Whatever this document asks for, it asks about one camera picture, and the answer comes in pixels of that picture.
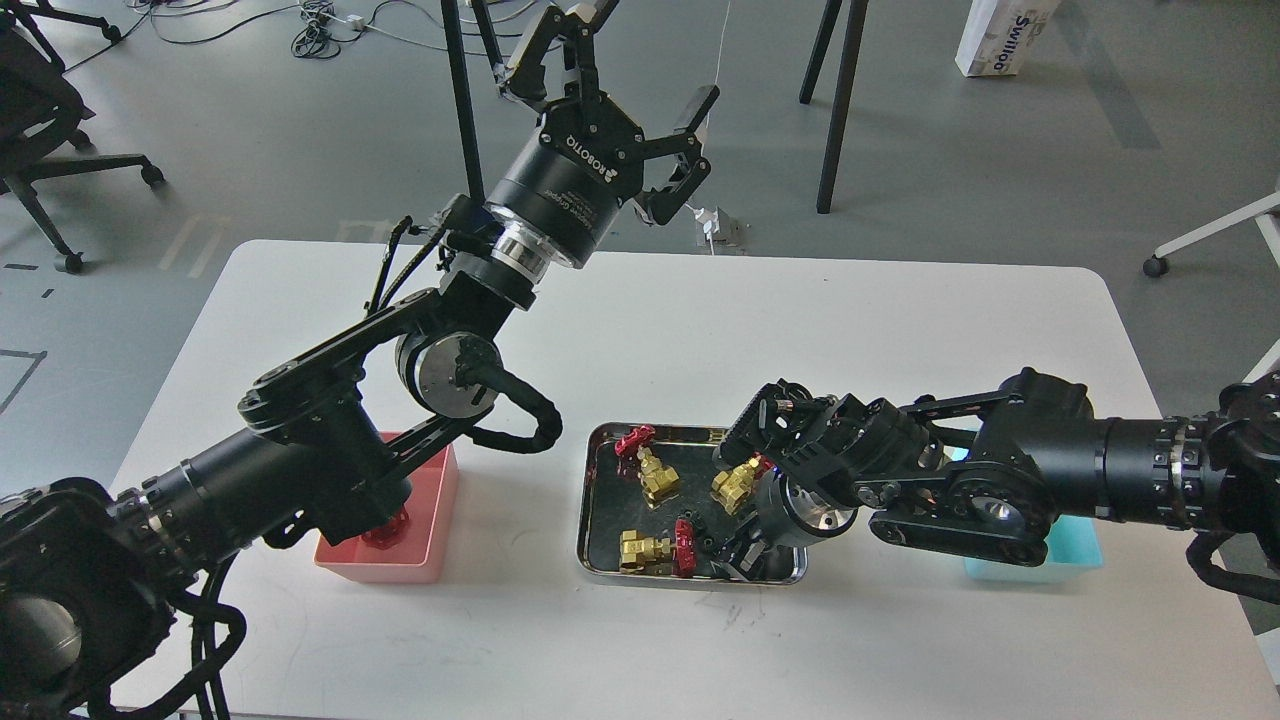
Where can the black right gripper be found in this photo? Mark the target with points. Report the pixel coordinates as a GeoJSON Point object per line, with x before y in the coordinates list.
{"type": "Point", "coordinates": [783, 519]}

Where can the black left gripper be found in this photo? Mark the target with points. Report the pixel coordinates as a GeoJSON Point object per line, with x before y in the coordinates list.
{"type": "Point", "coordinates": [570, 180]}

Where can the brass valve red handle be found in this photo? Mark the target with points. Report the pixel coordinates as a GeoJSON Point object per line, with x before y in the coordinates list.
{"type": "Point", "coordinates": [390, 533]}

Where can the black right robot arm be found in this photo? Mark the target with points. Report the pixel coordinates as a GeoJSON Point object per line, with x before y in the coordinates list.
{"type": "Point", "coordinates": [986, 476]}

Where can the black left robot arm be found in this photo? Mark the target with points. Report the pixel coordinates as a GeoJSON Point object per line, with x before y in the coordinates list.
{"type": "Point", "coordinates": [112, 603]}

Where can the brass valve top right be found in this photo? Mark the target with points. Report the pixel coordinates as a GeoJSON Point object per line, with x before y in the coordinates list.
{"type": "Point", "coordinates": [732, 489]}

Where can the brass valve bottom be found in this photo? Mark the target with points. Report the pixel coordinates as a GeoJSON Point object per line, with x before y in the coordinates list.
{"type": "Point", "coordinates": [674, 553]}

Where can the brass valve top left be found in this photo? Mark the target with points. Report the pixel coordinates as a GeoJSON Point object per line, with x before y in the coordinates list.
{"type": "Point", "coordinates": [658, 481]}

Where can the light blue plastic box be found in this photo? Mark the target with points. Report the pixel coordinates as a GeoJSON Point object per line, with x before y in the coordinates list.
{"type": "Point", "coordinates": [1072, 548]}

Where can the pink plastic box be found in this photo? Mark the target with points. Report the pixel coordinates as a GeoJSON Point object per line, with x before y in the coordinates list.
{"type": "Point", "coordinates": [419, 558]}

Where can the white cardboard box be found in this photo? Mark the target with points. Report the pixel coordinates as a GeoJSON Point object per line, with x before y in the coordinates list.
{"type": "Point", "coordinates": [998, 34]}

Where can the stainless steel tray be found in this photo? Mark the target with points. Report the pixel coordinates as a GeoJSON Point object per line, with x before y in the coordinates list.
{"type": "Point", "coordinates": [612, 501]}

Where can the white power adapter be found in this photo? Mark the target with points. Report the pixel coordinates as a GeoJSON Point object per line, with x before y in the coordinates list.
{"type": "Point", "coordinates": [719, 232]}

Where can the black table leg left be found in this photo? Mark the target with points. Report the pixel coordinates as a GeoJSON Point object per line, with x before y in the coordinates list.
{"type": "Point", "coordinates": [459, 76]}

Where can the black table leg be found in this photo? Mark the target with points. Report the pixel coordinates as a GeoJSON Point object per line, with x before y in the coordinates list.
{"type": "Point", "coordinates": [839, 117]}
{"type": "Point", "coordinates": [459, 76]}

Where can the black table leg right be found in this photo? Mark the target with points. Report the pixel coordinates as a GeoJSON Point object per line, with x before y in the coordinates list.
{"type": "Point", "coordinates": [839, 117]}

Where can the black office chair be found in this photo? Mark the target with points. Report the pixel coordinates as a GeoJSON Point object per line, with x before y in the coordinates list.
{"type": "Point", "coordinates": [41, 111]}

